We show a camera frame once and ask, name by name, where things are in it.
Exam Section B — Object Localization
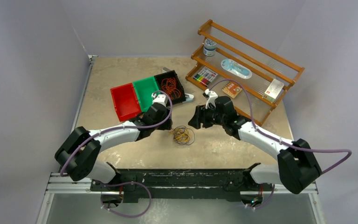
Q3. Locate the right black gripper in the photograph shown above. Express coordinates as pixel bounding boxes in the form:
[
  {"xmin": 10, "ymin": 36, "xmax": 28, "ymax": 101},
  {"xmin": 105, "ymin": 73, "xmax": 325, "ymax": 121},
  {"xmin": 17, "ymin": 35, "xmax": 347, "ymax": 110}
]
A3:
[{"xmin": 188, "ymin": 104, "xmax": 226, "ymax": 130}]

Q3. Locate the yellow cable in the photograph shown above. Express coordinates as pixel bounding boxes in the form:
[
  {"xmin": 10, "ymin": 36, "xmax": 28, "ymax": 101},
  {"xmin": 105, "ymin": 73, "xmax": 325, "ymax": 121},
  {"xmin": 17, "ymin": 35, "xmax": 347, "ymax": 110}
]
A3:
[{"xmin": 170, "ymin": 129, "xmax": 190, "ymax": 144}]

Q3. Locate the black plastic bin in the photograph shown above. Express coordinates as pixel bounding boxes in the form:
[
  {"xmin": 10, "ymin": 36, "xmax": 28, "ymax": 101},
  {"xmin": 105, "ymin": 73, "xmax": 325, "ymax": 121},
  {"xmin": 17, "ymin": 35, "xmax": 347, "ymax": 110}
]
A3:
[{"xmin": 154, "ymin": 70, "xmax": 185, "ymax": 104}]

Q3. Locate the purple thin cable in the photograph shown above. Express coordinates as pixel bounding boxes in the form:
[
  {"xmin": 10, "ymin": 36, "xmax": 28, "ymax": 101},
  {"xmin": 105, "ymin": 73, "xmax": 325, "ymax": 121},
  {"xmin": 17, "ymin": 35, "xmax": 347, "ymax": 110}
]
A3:
[{"xmin": 172, "ymin": 125, "xmax": 196, "ymax": 146}]

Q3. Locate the red plastic bin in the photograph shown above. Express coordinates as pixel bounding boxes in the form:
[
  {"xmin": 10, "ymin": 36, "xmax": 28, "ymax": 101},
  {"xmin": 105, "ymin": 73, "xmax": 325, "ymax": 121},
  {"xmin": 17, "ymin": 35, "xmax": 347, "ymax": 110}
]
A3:
[{"xmin": 110, "ymin": 83, "xmax": 141, "ymax": 121}]

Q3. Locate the green plastic bin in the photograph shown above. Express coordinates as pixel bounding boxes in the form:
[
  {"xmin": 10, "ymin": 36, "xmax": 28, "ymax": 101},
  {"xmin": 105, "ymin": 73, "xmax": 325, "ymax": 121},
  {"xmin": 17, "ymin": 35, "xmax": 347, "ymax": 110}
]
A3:
[{"xmin": 132, "ymin": 77, "xmax": 159, "ymax": 112}]

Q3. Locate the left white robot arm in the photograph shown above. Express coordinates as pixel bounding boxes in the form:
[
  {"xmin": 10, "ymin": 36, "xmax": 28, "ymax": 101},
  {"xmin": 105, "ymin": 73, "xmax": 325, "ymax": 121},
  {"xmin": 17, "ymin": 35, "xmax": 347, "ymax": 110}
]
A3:
[{"xmin": 55, "ymin": 103, "xmax": 172, "ymax": 191}]

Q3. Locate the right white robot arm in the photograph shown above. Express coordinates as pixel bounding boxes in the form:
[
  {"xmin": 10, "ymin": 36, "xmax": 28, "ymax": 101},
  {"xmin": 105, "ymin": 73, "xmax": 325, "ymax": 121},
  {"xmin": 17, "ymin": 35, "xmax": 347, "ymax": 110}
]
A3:
[{"xmin": 188, "ymin": 96, "xmax": 322, "ymax": 194}]

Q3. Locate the orange card pack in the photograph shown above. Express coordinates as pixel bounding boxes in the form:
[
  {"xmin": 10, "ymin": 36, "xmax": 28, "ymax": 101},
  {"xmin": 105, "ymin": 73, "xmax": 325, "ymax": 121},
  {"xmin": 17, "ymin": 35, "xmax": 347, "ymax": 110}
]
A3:
[{"xmin": 222, "ymin": 81, "xmax": 242, "ymax": 98}]

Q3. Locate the coloured marker pack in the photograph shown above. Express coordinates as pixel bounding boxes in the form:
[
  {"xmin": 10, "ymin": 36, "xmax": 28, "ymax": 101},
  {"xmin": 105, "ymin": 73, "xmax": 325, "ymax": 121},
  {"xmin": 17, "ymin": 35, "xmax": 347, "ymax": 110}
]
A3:
[{"xmin": 192, "ymin": 67, "xmax": 218, "ymax": 87}]

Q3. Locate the grey white stapler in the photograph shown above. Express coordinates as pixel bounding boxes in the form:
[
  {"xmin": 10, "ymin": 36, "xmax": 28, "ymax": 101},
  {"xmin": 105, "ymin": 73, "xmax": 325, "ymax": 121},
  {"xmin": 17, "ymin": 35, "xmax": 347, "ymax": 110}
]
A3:
[{"xmin": 162, "ymin": 67, "xmax": 172, "ymax": 73}]

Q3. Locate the wooden tiered shelf rack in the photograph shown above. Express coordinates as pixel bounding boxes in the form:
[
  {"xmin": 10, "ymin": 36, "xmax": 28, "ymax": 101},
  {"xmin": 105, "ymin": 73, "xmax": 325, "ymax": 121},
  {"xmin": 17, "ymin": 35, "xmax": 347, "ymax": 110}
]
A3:
[{"xmin": 186, "ymin": 20, "xmax": 305, "ymax": 125}]

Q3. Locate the blue packaged tool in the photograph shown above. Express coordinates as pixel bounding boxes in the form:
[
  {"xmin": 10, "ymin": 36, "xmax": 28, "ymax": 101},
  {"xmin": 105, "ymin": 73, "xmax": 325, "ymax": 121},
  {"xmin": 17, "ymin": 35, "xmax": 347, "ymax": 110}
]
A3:
[{"xmin": 220, "ymin": 59, "xmax": 253, "ymax": 79}]

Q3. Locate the white red small box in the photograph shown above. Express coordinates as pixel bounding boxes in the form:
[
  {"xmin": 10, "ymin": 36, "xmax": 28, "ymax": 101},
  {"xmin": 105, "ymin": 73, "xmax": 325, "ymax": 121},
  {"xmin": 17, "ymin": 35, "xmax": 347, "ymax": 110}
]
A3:
[{"xmin": 262, "ymin": 79, "xmax": 285, "ymax": 103}]

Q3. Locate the white blue round jar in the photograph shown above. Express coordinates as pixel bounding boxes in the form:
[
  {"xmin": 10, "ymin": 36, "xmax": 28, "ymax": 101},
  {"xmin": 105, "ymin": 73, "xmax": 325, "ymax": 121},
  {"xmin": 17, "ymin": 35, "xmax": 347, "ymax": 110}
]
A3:
[{"xmin": 203, "ymin": 38, "xmax": 217, "ymax": 56}]

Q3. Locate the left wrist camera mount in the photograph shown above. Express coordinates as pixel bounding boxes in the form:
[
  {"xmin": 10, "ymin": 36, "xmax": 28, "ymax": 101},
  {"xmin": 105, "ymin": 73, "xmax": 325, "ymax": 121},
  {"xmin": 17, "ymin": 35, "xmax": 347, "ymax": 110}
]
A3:
[{"xmin": 151, "ymin": 91, "xmax": 168, "ymax": 106}]

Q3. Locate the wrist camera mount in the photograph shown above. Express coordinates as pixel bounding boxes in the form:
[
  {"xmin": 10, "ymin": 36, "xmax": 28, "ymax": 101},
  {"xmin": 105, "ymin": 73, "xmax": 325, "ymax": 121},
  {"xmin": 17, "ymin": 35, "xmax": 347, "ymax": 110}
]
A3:
[
  {"xmin": 203, "ymin": 89, "xmax": 218, "ymax": 109},
  {"xmin": 151, "ymin": 91, "xmax": 168, "ymax": 106}
]

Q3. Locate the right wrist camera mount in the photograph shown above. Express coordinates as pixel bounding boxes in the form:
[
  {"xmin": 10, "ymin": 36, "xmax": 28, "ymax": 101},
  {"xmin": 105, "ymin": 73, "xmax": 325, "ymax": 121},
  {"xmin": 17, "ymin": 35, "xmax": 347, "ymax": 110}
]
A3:
[{"xmin": 203, "ymin": 89, "xmax": 218, "ymax": 109}]

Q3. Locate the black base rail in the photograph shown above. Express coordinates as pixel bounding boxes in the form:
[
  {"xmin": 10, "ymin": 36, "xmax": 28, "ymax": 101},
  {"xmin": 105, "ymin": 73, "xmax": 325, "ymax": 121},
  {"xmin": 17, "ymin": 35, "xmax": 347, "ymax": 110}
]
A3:
[{"xmin": 46, "ymin": 168, "xmax": 318, "ymax": 205}]

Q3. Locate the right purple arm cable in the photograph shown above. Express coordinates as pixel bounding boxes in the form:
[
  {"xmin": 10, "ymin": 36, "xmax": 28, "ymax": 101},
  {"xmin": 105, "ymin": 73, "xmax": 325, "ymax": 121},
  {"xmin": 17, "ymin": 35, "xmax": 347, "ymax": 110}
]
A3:
[{"xmin": 208, "ymin": 78, "xmax": 352, "ymax": 175}]

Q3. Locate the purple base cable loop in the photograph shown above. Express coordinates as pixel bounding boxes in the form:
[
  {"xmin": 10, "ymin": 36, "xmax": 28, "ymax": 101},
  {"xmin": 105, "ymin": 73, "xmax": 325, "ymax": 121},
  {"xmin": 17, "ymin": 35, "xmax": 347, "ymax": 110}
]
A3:
[{"xmin": 100, "ymin": 180, "xmax": 152, "ymax": 218}]

